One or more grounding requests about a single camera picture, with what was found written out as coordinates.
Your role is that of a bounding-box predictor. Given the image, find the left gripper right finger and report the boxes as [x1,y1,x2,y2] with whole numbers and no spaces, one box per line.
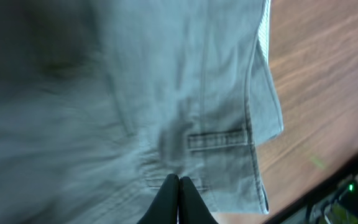
[178,177,218,224]

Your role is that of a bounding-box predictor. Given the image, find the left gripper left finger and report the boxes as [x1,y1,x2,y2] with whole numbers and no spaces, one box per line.
[137,174,179,224]

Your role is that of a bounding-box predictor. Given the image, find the grey shorts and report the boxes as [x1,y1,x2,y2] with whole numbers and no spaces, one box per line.
[0,0,283,223]

